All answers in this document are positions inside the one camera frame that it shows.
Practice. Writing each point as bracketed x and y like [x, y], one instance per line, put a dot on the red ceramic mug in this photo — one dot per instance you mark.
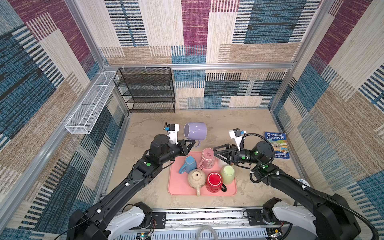
[214, 183]

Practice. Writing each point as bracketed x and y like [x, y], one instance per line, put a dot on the black wire shelf rack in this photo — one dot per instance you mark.
[147, 90]

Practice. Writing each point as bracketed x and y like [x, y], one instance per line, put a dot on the blue ceramic mug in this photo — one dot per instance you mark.
[189, 165]

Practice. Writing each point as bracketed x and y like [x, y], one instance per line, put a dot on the pink ghost mug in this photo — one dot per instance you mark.
[207, 159]

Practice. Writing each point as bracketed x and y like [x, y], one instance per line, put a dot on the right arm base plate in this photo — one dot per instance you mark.
[262, 216]

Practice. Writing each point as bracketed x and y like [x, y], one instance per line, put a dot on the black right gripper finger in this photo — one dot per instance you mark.
[222, 147]
[223, 157]

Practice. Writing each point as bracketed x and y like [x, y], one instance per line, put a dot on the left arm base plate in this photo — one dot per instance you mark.
[155, 220]

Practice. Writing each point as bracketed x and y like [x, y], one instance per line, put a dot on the beige ceramic teapot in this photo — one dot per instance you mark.
[196, 180]

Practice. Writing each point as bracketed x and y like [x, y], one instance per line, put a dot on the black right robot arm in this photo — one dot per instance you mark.
[327, 217]

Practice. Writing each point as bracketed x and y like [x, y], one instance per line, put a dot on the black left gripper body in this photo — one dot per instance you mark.
[177, 150]

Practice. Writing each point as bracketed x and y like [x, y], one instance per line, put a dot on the blue treehouse book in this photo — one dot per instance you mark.
[279, 143]

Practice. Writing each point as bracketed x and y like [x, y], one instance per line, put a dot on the white wire mesh basket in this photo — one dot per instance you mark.
[87, 113]

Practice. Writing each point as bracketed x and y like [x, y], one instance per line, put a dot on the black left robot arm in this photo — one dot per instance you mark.
[92, 224]

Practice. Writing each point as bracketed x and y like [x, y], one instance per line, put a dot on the pink plastic tray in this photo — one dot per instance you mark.
[178, 183]

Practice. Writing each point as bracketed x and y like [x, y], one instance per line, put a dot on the purple ceramic mug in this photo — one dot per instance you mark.
[195, 131]

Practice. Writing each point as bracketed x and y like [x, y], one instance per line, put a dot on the light green mug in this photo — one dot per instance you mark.
[228, 174]

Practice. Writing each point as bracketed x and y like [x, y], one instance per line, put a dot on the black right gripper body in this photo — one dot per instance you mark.
[244, 155]

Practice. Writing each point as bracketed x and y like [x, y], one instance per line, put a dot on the white ceramic mug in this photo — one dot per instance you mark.
[222, 163]

